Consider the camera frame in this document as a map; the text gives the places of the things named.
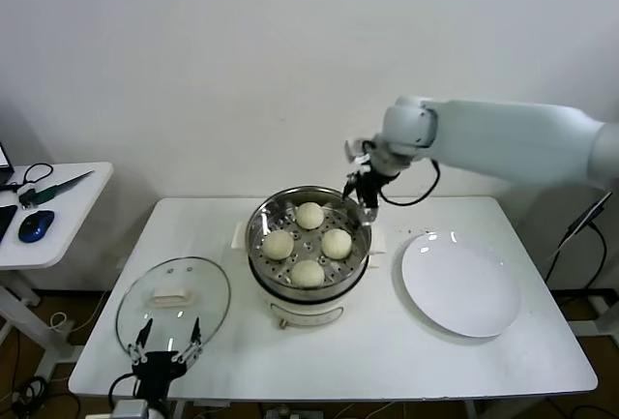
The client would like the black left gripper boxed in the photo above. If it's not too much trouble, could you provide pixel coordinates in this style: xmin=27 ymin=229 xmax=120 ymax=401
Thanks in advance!
xmin=126 ymin=315 xmax=204 ymax=395

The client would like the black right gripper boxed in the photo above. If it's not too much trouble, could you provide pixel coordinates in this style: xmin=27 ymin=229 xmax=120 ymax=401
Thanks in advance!
xmin=341 ymin=162 xmax=402 ymax=227

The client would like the white steamed baozi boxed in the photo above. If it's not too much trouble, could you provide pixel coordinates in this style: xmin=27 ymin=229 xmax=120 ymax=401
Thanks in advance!
xmin=290 ymin=258 xmax=325 ymax=290
xmin=262 ymin=229 xmax=295 ymax=261
xmin=295 ymin=201 xmax=325 ymax=230
xmin=320 ymin=228 xmax=353 ymax=260

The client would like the round glass pot lid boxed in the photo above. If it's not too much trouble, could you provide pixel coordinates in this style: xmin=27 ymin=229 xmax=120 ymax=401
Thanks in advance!
xmin=115 ymin=256 xmax=232 ymax=357

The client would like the perforated steel steamer basket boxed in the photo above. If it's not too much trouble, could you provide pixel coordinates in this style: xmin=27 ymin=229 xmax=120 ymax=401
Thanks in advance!
xmin=245 ymin=186 xmax=373 ymax=290

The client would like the white electric cooker base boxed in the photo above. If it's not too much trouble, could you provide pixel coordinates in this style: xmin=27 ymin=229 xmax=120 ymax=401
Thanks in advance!
xmin=231 ymin=223 xmax=388 ymax=331

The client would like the white oval plate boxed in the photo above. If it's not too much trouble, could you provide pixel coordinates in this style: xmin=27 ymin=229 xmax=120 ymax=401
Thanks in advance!
xmin=400 ymin=230 xmax=523 ymax=339

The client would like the white floor power strip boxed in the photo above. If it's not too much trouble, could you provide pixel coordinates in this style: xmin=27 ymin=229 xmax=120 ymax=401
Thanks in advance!
xmin=263 ymin=404 xmax=311 ymax=419

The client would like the white side table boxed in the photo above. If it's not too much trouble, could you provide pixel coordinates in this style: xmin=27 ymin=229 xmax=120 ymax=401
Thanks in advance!
xmin=0 ymin=162 xmax=115 ymax=381

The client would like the blue black computer mouse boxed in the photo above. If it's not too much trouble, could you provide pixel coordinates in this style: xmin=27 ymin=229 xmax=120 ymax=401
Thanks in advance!
xmin=17 ymin=209 xmax=56 ymax=244

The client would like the black phone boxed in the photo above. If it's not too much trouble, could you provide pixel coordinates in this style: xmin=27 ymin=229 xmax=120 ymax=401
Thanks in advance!
xmin=0 ymin=204 xmax=19 ymax=247

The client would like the black laptop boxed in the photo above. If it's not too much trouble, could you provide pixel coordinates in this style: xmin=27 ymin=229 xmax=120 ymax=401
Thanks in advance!
xmin=0 ymin=140 xmax=15 ymax=188

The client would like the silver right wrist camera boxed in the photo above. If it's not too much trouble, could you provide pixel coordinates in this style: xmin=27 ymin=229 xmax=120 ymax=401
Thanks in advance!
xmin=343 ymin=137 xmax=376 ymax=165

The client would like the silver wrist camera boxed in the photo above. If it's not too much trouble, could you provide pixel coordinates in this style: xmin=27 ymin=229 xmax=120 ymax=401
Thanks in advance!
xmin=111 ymin=399 xmax=149 ymax=419
xmin=343 ymin=137 xmax=376 ymax=165

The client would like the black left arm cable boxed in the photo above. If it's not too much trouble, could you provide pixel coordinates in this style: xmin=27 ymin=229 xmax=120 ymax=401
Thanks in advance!
xmin=108 ymin=372 xmax=139 ymax=404

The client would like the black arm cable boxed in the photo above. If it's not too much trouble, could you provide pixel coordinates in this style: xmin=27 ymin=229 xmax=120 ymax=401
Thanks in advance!
xmin=108 ymin=372 xmax=139 ymax=404
xmin=379 ymin=158 xmax=442 ymax=207

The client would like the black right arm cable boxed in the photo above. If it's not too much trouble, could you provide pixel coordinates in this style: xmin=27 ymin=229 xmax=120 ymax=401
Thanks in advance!
xmin=379 ymin=158 xmax=442 ymax=207

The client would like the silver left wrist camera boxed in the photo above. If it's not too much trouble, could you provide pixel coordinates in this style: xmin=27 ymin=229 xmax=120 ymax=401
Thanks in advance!
xmin=111 ymin=399 xmax=149 ymax=419

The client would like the white coiled floor cable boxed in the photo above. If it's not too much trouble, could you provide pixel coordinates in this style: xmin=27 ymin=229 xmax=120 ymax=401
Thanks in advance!
xmin=47 ymin=311 xmax=74 ymax=332

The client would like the black floor cable bundle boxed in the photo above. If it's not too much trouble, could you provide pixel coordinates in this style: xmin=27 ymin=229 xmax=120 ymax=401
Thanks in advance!
xmin=8 ymin=374 xmax=74 ymax=419

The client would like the green handled dark blade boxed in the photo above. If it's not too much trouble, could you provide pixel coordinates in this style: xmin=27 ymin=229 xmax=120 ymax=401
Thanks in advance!
xmin=36 ymin=170 xmax=96 ymax=205

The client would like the black looped cord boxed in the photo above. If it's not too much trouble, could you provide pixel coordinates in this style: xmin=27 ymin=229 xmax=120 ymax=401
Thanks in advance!
xmin=0 ymin=163 xmax=53 ymax=193

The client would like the black power adapter cable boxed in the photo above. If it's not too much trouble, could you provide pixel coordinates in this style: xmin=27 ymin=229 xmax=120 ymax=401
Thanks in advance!
xmin=544 ymin=203 xmax=608 ymax=289

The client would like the thin white hanging cord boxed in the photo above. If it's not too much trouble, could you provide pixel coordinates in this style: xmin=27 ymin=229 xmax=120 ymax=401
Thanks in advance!
xmin=587 ymin=190 xmax=619 ymax=220

